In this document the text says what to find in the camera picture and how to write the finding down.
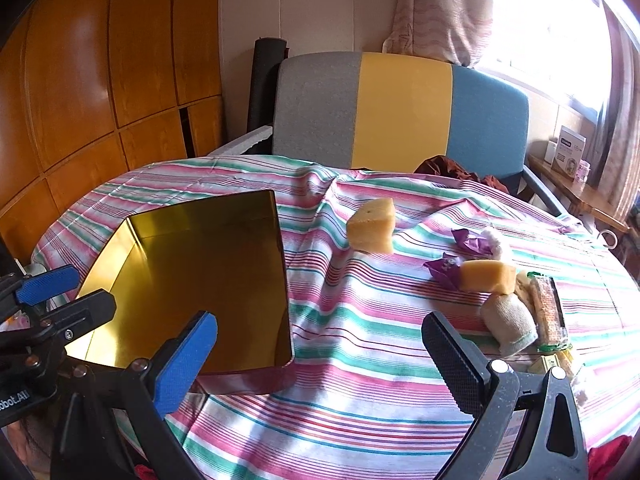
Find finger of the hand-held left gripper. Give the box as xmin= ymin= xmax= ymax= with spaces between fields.
xmin=27 ymin=290 xmax=117 ymax=356
xmin=0 ymin=266 xmax=81 ymax=311

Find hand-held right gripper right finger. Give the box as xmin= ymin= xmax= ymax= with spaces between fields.
xmin=421 ymin=311 xmax=590 ymax=480

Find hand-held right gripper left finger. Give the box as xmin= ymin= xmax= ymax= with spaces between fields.
xmin=50 ymin=310 xmax=219 ymax=480

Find cream sock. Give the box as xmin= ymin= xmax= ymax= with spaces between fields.
xmin=480 ymin=292 xmax=539 ymax=358

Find yellow sponge block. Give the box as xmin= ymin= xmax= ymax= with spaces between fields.
xmin=459 ymin=259 xmax=517 ymax=295

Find purple snack packet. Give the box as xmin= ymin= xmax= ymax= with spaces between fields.
xmin=451 ymin=227 xmax=493 ymax=258
xmin=423 ymin=254 xmax=466 ymax=291

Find clear cracker packet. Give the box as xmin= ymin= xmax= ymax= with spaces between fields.
xmin=527 ymin=350 xmax=576 ymax=376
xmin=529 ymin=274 xmax=572 ymax=353

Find maroon and gold tin box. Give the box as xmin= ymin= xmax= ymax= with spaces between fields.
xmin=64 ymin=189 xmax=296 ymax=395

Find white cotton ball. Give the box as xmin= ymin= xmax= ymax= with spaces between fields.
xmin=481 ymin=227 xmax=513 ymax=263

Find yellow sponge wedge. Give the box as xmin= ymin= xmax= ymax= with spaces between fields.
xmin=346 ymin=197 xmax=396 ymax=255

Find striped tablecloth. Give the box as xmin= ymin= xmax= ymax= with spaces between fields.
xmin=30 ymin=152 xmax=640 ymax=480

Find bright red cloth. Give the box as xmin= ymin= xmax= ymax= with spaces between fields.
xmin=587 ymin=435 xmax=633 ymax=480

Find wooden wardrobe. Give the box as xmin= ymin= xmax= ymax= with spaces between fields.
xmin=0 ymin=0 xmax=226 ymax=261

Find wooden side shelf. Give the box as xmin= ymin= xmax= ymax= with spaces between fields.
xmin=527 ymin=152 xmax=631 ymax=233

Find white foam board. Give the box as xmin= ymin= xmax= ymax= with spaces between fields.
xmin=207 ymin=125 xmax=275 ymax=157

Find white carton box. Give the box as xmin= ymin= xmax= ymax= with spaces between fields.
xmin=550 ymin=125 xmax=588 ymax=181

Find grey yellow blue chair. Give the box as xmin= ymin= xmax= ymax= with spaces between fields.
xmin=270 ymin=51 xmax=568 ymax=216

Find striped beige curtain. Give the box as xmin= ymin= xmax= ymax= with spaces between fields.
xmin=592 ymin=0 xmax=640 ymax=221

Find black rolled mat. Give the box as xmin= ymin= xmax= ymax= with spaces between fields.
xmin=247 ymin=36 xmax=290 ymax=133

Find window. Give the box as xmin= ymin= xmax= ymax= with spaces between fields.
xmin=475 ymin=0 xmax=613 ymax=116

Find patterned pink curtain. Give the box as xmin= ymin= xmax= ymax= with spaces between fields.
xmin=382 ymin=0 xmax=493 ymax=68

